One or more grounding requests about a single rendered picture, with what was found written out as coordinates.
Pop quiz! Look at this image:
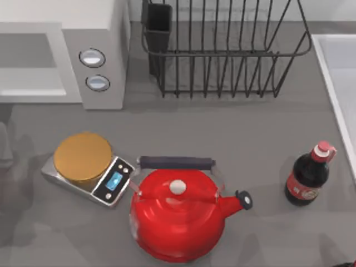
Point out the red kettle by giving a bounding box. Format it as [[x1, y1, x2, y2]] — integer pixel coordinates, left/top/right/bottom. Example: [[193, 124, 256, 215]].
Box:
[[128, 155, 254, 264]]

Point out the silver kitchen scale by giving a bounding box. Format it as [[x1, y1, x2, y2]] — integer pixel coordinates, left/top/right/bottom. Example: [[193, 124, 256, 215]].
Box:
[[41, 132, 135, 208]]

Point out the round microwave knob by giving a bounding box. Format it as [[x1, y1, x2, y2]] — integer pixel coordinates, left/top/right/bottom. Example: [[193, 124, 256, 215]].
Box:
[[85, 74, 111, 92], [78, 47, 107, 68]]

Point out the dark soda bottle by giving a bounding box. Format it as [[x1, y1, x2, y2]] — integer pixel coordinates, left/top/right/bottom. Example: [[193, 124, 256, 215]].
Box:
[[284, 140, 338, 207]]

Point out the pale microwave oven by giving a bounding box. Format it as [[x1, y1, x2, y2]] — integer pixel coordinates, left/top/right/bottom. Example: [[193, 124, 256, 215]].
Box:
[[0, 0, 131, 111]]

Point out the black wire dish rack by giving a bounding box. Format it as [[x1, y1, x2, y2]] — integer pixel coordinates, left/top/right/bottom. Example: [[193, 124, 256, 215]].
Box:
[[140, 0, 313, 99]]

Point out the black cutlery holder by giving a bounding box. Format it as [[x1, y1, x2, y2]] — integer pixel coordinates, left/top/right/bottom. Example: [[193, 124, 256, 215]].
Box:
[[141, 2, 173, 76]]

